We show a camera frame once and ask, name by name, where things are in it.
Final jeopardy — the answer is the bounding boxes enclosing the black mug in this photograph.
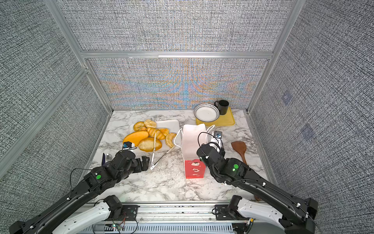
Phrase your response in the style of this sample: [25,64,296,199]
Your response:
[214,99,229,116]

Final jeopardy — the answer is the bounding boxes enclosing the white rectangular tray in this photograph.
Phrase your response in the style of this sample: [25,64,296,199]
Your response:
[123,120,182,153]

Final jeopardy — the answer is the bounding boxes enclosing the crescent croissant bread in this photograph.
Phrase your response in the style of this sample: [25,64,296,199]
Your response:
[165,133,176,148]

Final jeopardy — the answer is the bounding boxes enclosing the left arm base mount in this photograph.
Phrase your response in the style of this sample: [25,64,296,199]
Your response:
[103,205,139,221]

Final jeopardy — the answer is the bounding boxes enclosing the yellow cutting board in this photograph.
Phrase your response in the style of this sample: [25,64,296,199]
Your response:
[196,107,235,127]

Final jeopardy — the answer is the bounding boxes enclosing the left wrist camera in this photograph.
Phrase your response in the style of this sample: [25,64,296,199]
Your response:
[122,141,137,150]

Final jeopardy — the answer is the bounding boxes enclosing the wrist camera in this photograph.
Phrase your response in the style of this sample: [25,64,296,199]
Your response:
[122,141,137,150]
[211,131,223,147]

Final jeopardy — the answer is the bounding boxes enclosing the silver fork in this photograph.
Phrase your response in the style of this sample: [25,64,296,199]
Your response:
[106,154,113,162]

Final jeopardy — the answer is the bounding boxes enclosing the black rimmed white bowl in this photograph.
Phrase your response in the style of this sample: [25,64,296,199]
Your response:
[194,103,220,122]

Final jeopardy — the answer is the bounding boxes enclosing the ridged yellow pastry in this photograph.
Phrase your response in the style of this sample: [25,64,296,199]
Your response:
[147,128,166,140]

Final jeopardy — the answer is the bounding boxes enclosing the aluminium cage frame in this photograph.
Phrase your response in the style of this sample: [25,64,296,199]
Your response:
[1,1,305,176]

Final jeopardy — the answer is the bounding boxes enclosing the small round bun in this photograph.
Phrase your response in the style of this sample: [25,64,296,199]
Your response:
[133,121,147,132]

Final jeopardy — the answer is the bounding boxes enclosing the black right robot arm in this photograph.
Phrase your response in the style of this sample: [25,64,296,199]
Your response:
[197,144,318,234]

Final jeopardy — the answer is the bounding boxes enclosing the wooden spatula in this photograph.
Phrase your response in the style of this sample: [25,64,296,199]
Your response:
[230,141,262,202]

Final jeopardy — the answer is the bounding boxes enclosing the white and red paper bag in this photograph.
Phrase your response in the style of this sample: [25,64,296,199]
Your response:
[173,124,215,179]

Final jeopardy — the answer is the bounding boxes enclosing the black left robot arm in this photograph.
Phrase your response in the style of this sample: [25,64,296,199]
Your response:
[9,150,150,234]

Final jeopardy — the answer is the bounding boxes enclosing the aluminium front rail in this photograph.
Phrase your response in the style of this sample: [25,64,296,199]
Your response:
[49,201,303,234]

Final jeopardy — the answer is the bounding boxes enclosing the metal tongs with white tips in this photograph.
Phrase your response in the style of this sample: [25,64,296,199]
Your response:
[149,133,177,171]

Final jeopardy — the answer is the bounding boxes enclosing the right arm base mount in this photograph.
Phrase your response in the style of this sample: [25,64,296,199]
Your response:
[211,204,250,221]

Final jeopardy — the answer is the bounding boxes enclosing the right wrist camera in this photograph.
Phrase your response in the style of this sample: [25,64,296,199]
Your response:
[211,131,223,147]

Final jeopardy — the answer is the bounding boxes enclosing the large orange oval bread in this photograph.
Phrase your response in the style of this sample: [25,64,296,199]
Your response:
[123,131,149,146]

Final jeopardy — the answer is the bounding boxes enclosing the pale knotted bun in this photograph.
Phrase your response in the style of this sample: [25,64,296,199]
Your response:
[144,119,157,128]

